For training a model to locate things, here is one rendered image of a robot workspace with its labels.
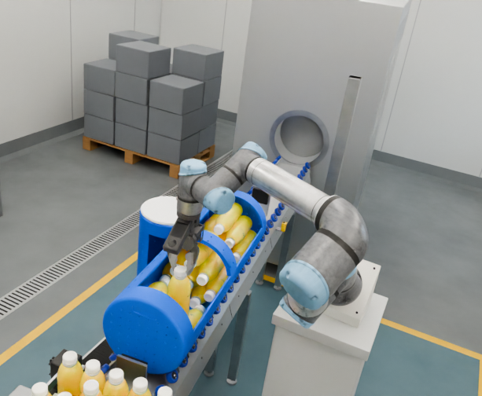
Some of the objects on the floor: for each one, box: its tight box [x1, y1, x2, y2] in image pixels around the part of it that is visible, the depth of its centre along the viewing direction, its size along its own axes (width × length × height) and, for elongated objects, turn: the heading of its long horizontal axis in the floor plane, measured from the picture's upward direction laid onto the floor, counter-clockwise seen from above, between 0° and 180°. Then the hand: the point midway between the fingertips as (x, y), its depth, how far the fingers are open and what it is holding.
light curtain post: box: [314, 75, 362, 234], centre depth 285 cm, size 6×6×170 cm
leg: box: [204, 345, 218, 377], centre depth 279 cm, size 6×6×63 cm
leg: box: [226, 290, 252, 386], centre depth 276 cm, size 6×6×63 cm
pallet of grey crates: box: [83, 30, 224, 179], centre depth 548 cm, size 120×80×119 cm
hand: (180, 270), depth 157 cm, fingers closed on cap, 4 cm apart
